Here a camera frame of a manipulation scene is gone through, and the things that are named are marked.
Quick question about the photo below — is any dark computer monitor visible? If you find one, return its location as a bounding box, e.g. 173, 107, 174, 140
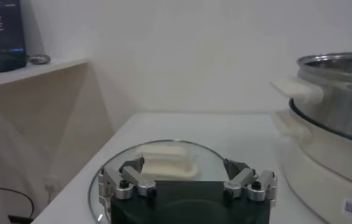
0, 0, 27, 56

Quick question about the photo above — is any cream electric cooker base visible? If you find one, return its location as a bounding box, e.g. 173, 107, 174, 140
272, 109, 352, 224

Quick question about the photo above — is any stainless steel steamer basket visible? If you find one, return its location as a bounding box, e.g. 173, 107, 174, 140
270, 51, 352, 146

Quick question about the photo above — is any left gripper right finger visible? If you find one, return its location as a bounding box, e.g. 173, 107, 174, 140
223, 158, 278, 202

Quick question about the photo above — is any black computer mouse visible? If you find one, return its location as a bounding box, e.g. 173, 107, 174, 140
0, 53, 27, 74

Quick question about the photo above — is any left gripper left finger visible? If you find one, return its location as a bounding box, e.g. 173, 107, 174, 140
98, 156, 158, 214

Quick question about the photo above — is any glass lid with cream handle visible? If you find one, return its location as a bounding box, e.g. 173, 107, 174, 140
87, 139, 236, 224

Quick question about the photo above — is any round black disc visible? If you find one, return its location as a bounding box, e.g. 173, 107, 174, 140
28, 54, 51, 65

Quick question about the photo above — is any white desk with monitor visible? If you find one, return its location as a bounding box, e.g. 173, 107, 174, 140
0, 57, 89, 89

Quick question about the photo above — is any black looped floor cable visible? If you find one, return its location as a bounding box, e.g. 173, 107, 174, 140
0, 186, 35, 220

